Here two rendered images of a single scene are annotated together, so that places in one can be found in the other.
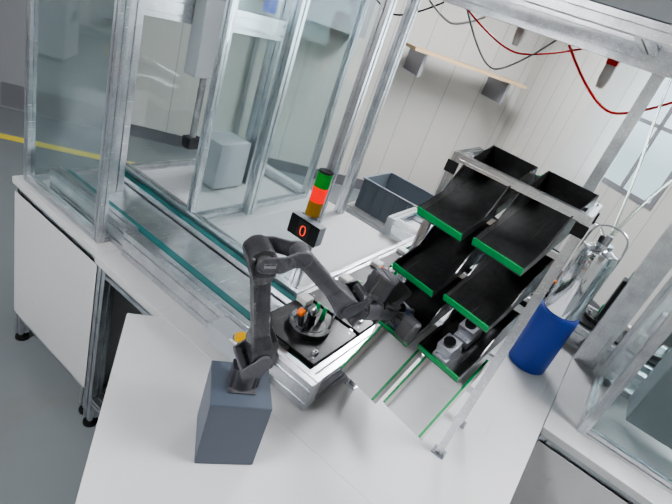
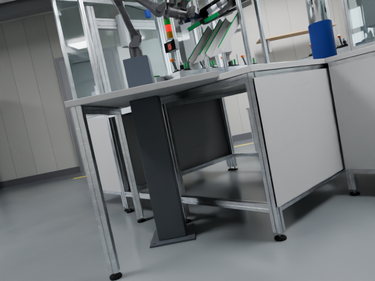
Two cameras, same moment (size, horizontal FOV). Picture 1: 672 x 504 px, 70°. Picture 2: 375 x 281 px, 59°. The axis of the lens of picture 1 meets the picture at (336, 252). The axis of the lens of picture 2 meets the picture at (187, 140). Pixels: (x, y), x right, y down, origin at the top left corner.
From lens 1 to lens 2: 1.70 m
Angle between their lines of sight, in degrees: 31
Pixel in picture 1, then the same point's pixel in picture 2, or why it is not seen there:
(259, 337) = (130, 29)
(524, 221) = not seen: outside the picture
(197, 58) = (123, 38)
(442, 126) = not seen: hidden behind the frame
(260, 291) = (120, 8)
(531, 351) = (317, 48)
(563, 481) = (354, 76)
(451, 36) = (280, 28)
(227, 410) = (129, 60)
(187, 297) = not seen: hidden behind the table
